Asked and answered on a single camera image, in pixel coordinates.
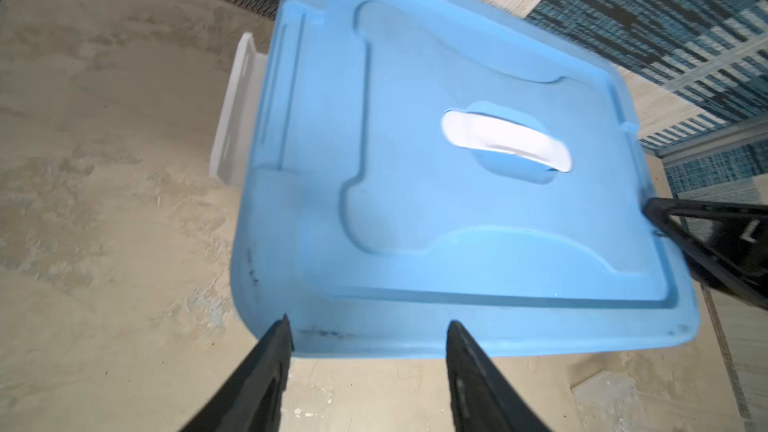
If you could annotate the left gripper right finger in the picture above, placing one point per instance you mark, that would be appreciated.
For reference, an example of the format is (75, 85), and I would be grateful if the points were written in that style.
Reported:
(481, 398)

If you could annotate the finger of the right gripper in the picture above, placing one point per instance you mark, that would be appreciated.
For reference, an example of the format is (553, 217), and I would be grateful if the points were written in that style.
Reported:
(733, 260)

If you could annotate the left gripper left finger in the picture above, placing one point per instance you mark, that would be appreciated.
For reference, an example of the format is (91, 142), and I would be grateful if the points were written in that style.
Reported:
(251, 398)

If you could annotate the blue plastic lid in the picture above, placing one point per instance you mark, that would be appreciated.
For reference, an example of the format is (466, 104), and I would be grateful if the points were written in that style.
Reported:
(419, 162)

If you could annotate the white plastic bin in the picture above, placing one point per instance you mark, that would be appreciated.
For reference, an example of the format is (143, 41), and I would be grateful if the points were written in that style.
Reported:
(235, 130)

